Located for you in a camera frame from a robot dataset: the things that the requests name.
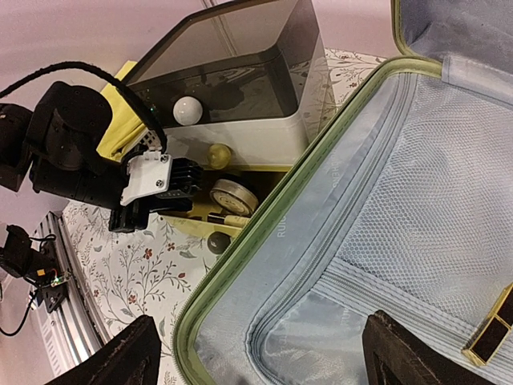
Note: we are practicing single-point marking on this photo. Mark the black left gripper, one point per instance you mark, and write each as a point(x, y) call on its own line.
point(55, 146)

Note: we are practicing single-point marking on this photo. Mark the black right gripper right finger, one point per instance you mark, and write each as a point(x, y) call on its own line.
point(393, 355)

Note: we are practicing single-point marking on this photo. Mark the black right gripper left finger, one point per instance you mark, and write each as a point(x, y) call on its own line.
point(131, 357)

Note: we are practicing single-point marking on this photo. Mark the plain yellow garment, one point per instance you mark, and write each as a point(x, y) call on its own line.
point(125, 131)

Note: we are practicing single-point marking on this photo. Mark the black gold lipstick tube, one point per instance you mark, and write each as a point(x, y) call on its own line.
point(492, 332)

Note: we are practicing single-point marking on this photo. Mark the round cream compact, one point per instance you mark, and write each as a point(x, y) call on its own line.
point(234, 197)

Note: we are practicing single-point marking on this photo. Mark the slim gold cosmetic pencil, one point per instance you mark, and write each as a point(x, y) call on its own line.
point(228, 219)

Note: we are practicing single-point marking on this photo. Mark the drawer cabinet with dark top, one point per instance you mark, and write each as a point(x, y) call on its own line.
point(250, 75)

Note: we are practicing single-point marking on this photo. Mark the green hard-shell suitcase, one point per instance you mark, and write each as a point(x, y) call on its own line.
point(402, 204)

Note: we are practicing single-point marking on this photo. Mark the floral white tablecloth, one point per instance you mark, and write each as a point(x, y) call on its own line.
point(152, 271)

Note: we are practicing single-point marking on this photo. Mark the aluminium front rail frame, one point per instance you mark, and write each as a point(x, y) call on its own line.
point(65, 325)

